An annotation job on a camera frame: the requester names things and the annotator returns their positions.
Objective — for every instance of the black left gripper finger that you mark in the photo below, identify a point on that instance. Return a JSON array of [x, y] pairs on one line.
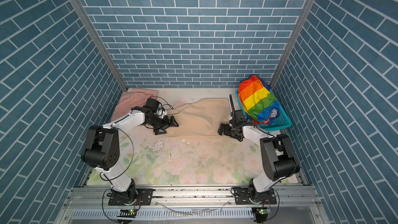
[[171, 121], [161, 130]]

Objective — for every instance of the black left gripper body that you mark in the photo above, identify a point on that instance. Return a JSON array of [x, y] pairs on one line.
[[157, 122]]

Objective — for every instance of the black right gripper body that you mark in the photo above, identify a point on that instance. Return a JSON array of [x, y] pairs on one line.
[[231, 131]]

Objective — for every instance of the beige shorts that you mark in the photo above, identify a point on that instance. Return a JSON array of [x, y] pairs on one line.
[[201, 119]]

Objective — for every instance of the pink shorts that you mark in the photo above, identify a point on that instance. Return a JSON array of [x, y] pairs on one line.
[[131, 99]]

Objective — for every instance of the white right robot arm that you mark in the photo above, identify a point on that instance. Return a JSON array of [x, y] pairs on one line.
[[278, 158]]

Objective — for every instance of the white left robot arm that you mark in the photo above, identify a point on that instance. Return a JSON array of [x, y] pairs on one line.
[[101, 149]]

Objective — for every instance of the red shorts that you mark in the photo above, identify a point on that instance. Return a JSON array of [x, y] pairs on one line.
[[258, 102]]

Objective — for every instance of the teal plastic laundry basket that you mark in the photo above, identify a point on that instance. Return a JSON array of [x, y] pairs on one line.
[[281, 122]]

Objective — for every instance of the right controller board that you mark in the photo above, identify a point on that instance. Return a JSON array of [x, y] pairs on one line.
[[260, 214]]

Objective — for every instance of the controller board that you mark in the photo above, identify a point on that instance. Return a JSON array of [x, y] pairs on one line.
[[126, 216], [260, 214]]

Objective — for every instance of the left controller board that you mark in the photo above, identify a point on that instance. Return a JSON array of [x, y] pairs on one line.
[[126, 216]]

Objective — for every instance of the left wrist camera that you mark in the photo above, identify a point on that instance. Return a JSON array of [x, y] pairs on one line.
[[155, 107]]

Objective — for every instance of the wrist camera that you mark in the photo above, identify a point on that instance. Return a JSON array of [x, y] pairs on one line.
[[238, 117], [155, 107]]

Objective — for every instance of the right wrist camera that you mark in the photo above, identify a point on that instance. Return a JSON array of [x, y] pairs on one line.
[[238, 117]]

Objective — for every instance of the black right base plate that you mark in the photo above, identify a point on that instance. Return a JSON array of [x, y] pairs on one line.
[[246, 196]]

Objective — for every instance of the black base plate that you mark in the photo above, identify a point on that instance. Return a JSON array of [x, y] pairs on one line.
[[131, 197], [246, 196]]

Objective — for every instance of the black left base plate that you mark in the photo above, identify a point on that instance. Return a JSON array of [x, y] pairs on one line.
[[131, 197]]

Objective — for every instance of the aluminium front rail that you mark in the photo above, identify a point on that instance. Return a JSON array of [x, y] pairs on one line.
[[296, 204]]

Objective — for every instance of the aluminium left corner post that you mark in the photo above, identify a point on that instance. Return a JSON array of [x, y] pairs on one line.
[[87, 23]]

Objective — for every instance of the aluminium corner post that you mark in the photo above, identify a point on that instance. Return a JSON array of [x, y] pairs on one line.
[[87, 23], [292, 40]]

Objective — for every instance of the aluminium right corner post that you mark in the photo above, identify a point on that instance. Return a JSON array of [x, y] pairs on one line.
[[292, 40]]

